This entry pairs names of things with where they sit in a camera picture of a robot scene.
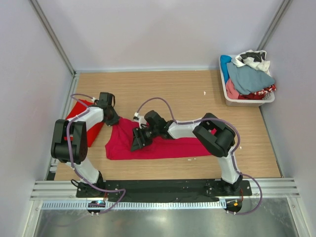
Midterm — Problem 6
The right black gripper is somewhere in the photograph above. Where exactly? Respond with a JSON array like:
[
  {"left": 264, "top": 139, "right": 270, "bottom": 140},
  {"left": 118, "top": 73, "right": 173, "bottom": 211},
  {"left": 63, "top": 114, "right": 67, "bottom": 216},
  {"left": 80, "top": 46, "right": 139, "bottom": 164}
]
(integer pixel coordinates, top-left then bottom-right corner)
[{"left": 130, "top": 126, "right": 158, "bottom": 153}]

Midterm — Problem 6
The magenta t shirt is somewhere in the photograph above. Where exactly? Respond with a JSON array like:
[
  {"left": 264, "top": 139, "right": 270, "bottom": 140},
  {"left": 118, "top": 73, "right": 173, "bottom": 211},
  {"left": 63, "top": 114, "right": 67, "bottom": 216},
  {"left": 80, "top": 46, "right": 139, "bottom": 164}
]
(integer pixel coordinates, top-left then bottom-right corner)
[{"left": 105, "top": 118, "right": 210, "bottom": 160}]

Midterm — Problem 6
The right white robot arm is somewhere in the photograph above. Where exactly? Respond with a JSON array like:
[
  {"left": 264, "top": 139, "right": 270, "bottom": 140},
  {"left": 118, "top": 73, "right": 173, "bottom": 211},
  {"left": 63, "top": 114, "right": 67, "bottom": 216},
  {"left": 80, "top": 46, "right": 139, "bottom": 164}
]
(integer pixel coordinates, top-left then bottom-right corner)
[{"left": 130, "top": 110, "right": 243, "bottom": 196}]

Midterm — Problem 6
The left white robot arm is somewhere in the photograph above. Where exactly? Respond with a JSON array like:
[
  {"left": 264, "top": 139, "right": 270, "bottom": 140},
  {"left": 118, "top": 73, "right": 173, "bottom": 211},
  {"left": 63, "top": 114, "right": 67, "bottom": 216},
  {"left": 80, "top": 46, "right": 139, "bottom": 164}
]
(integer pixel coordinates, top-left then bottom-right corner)
[{"left": 51, "top": 92, "right": 120, "bottom": 198}]

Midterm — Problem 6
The folded red t shirt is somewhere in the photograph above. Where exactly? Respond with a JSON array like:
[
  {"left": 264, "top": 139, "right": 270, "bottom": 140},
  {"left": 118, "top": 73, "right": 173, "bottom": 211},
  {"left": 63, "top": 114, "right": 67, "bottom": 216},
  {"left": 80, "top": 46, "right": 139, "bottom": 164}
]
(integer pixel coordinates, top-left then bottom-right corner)
[{"left": 66, "top": 102, "right": 104, "bottom": 148}]

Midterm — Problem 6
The pink shirt in basket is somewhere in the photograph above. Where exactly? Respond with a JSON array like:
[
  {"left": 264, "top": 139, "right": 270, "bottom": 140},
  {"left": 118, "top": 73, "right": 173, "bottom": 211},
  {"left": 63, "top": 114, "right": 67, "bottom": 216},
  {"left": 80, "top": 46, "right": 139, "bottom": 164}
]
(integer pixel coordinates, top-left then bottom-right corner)
[{"left": 225, "top": 78, "right": 239, "bottom": 100}]

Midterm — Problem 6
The bright blue shirt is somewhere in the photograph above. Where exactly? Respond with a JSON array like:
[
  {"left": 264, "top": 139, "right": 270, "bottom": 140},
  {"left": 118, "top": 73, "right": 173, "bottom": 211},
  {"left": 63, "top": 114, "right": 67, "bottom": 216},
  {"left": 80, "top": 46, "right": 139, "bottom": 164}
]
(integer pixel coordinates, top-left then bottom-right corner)
[{"left": 220, "top": 55, "right": 232, "bottom": 83}]

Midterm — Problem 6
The grey blue t shirt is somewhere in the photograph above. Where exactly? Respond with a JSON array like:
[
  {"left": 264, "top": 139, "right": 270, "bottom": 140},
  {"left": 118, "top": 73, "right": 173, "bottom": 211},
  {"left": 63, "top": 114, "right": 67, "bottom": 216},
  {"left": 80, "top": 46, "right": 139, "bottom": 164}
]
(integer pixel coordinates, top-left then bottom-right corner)
[{"left": 227, "top": 62, "right": 275, "bottom": 95}]

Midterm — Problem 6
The red white patterned shirt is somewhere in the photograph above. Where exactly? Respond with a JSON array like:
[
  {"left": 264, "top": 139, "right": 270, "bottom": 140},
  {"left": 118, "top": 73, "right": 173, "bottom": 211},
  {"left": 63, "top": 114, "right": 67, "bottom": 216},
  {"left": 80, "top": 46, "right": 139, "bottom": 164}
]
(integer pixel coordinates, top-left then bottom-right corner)
[{"left": 238, "top": 84, "right": 276, "bottom": 100}]

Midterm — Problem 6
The white laundry basket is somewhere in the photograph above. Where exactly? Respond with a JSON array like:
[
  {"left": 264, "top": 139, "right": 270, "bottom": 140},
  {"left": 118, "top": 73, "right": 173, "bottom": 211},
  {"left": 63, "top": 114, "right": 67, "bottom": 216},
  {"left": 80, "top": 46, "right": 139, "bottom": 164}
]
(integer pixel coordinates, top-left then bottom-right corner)
[{"left": 218, "top": 50, "right": 276, "bottom": 107}]

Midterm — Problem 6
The white black patterned shirt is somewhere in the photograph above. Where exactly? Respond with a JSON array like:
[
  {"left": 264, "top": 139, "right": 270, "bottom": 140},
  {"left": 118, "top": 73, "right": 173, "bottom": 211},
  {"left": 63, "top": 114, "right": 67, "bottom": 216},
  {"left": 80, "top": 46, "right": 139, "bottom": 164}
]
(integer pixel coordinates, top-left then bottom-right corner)
[{"left": 231, "top": 50, "right": 270, "bottom": 75}]

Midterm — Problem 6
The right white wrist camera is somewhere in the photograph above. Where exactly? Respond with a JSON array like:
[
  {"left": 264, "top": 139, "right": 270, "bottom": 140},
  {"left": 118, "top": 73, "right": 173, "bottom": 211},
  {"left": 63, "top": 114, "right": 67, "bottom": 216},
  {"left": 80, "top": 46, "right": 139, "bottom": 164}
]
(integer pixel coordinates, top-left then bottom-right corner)
[{"left": 133, "top": 112, "right": 148, "bottom": 128}]

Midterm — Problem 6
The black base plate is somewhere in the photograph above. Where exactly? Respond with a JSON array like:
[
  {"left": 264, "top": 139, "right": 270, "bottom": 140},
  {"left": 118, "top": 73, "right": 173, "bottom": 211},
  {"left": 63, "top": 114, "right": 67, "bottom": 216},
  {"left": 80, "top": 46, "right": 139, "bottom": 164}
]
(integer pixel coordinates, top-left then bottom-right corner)
[{"left": 76, "top": 179, "right": 252, "bottom": 203}]

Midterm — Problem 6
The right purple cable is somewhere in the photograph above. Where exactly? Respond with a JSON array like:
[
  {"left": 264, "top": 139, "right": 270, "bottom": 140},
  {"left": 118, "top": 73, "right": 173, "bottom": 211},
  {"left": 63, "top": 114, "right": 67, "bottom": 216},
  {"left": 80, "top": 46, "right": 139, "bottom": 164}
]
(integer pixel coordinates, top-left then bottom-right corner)
[{"left": 134, "top": 97, "right": 263, "bottom": 216}]

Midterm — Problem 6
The slotted cable duct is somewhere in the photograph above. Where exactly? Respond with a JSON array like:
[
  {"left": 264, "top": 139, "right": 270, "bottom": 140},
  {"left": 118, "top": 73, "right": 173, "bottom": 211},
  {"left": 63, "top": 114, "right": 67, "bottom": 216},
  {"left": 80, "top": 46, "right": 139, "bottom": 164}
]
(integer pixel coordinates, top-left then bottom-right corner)
[{"left": 41, "top": 199, "right": 226, "bottom": 210}]

